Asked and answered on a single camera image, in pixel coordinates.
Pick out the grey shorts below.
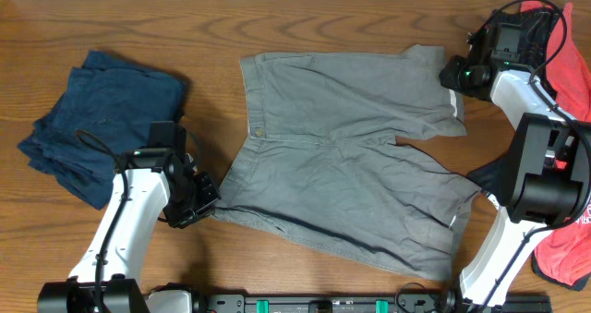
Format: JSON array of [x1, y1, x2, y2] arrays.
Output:
[[214, 45, 479, 281]]

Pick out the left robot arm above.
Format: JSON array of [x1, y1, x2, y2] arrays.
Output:
[[37, 121, 221, 312]]

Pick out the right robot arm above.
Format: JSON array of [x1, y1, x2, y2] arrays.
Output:
[[438, 22, 590, 312]]

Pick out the black patterned garment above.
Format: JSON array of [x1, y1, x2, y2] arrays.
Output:
[[466, 6, 562, 194]]

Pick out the folded navy blue garment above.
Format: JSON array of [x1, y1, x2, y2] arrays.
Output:
[[18, 51, 187, 210]]

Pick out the red printed t-shirt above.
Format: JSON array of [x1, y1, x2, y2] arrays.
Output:
[[520, 0, 591, 292]]

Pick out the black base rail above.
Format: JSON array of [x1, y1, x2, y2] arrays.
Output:
[[151, 283, 553, 313]]

